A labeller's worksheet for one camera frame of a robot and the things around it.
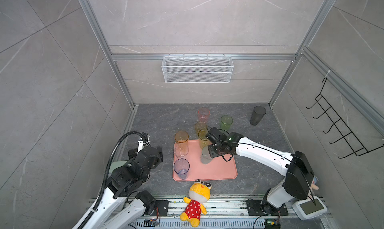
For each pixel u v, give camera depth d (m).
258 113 1.00
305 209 0.70
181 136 0.90
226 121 1.05
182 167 0.77
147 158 0.46
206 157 0.76
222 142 0.61
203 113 1.10
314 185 0.76
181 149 1.01
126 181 0.43
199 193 0.71
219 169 0.88
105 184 0.42
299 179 0.42
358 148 0.58
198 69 1.01
